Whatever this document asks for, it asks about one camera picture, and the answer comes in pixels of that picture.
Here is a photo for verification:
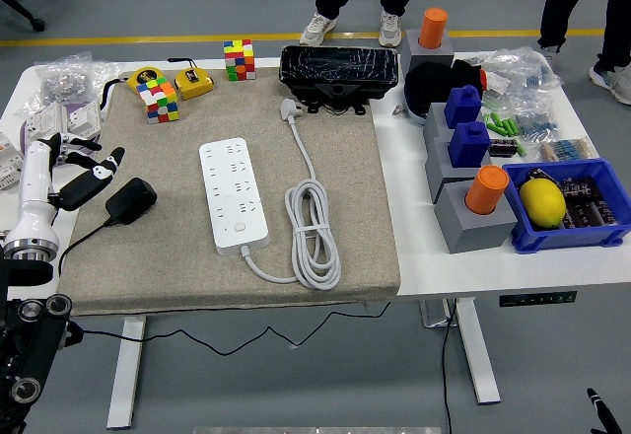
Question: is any clear bag of blue resistors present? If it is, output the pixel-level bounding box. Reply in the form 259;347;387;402
507;93;561;142

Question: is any small black clip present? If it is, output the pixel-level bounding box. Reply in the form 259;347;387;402
525;168;561;188

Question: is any grey-brown mat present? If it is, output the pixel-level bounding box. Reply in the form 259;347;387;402
57;66;401;317

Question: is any black plug adapter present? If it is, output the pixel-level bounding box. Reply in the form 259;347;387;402
105;177;158;227

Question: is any tall scrambled puzzle cube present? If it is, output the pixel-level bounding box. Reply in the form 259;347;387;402
223;38;256;82

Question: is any white socket box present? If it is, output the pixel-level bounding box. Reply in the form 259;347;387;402
24;106;68;148
66;101;103;139

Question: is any black device in plastic wrap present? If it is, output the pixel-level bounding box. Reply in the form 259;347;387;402
278;44;399;115

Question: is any white power strip cord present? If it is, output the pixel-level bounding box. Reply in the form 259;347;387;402
241;98;342;291

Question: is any white bowl with blue rim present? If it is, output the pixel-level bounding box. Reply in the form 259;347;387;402
402;93;429;127

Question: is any large clear bag of resistors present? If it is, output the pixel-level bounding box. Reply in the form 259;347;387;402
480;46;564;105

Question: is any dark brown capacitor pack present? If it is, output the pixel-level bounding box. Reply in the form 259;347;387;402
559;176;620;229

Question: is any black hanging cable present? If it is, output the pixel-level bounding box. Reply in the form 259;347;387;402
440;300;457;434

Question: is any yellow lemon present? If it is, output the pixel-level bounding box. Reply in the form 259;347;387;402
519;179;567;231

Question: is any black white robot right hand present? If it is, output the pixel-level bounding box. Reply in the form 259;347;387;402
585;387;626;434

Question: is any grey square block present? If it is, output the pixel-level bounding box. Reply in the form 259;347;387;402
424;135;493;204
399;29;455;75
433;181;519;255
422;102;487;144

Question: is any white table leg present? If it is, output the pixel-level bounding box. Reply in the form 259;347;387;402
453;299;503;404
106;315;148;430

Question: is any clear bag of metal parts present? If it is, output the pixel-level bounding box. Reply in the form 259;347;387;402
14;51;122;119

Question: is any clear bag of taped resistors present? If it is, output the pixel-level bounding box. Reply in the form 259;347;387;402
536;136;600;164

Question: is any small white carton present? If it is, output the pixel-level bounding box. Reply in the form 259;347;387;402
485;71;512;95

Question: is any blue block with knob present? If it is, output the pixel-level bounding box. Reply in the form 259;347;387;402
443;84;482;129
447;121;492;168

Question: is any round yellow tape measure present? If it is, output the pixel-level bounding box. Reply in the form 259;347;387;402
100;65;167;111

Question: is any black table control panel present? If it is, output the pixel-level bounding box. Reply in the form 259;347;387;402
498;290;578;308

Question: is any purple tray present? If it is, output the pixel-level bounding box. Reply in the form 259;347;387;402
19;100;103;159

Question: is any orange cylinder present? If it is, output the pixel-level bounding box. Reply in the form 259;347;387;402
418;7;449;50
464;165;510;216

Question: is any blue plastic bin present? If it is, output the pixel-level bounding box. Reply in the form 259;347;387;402
501;158;631;254

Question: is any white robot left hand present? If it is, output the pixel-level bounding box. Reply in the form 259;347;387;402
2;131;127;247

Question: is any small yellow tape measure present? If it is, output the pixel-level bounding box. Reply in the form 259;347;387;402
169;56;215;101

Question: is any scrambled colour puzzle cube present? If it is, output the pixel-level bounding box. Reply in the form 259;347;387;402
136;77;182;124

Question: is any white power strip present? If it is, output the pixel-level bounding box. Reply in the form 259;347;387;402
198;136;271;256

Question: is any white circuit breaker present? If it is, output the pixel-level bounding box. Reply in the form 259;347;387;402
0;131;26;191

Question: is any thin black plug cord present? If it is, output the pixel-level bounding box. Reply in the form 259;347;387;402
56;219;391;356

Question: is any black cloth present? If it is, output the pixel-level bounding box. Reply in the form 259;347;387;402
403;58;489;119

